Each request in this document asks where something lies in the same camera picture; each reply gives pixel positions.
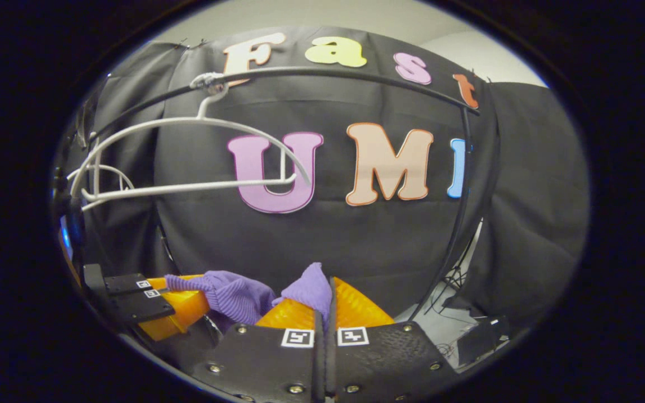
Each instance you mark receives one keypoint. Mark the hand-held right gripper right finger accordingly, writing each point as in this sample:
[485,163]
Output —
[384,358]

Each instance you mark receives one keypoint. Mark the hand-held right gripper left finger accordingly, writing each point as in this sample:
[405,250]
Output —
[266,364]

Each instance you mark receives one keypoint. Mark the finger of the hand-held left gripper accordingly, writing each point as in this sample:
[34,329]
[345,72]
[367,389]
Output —
[126,282]
[143,308]

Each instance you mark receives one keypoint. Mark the purple ribbed shirt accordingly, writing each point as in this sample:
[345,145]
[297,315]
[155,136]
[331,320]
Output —
[238,296]

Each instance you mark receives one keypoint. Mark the white hanger with taped hook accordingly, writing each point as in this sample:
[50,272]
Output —
[188,120]

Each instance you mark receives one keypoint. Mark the white plastic hanger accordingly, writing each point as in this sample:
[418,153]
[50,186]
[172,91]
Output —
[115,168]

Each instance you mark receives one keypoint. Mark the black device box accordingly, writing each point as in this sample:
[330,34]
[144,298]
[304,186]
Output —
[482,338]

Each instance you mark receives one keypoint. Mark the black backdrop cloth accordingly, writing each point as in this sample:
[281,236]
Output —
[356,240]

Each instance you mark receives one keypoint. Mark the silver tape wrap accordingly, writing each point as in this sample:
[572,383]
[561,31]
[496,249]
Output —
[208,81]

